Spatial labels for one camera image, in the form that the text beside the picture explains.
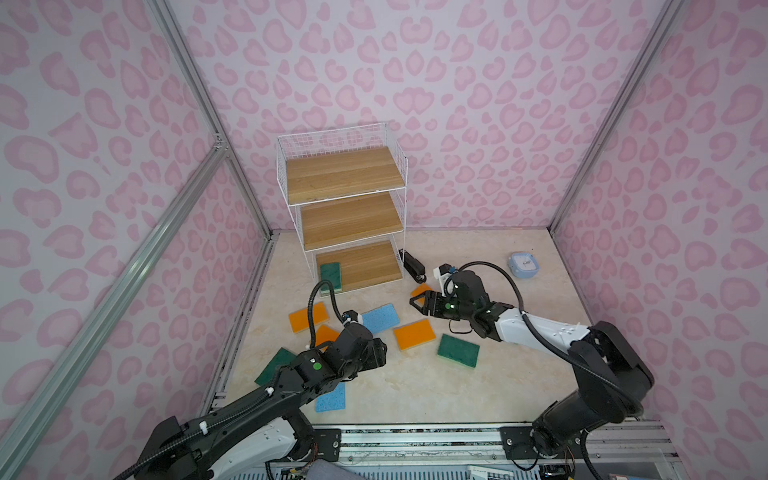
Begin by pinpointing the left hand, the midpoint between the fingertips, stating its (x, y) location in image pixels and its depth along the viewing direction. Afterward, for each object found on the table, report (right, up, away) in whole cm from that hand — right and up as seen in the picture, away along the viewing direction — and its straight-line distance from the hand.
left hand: (381, 346), depth 79 cm
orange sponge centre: (+9, 0, +13) cm, 16 cm away
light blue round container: (+49, +21, +27) cm, 60 cm away
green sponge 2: (+22, -4, +9) cm, 24 cm away
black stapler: (+10, +20, +26) cm, 34 cm away
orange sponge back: (+12, +12, +25) cm, 30 cm away
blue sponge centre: (-1, +4, +15) cm, 15 cm away
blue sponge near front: (-13, -15, +1) cm, 20 cm away
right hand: (+10, +11, +6) cm, 16 cm away
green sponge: (-19, +18, +26) cm, 37 cm away
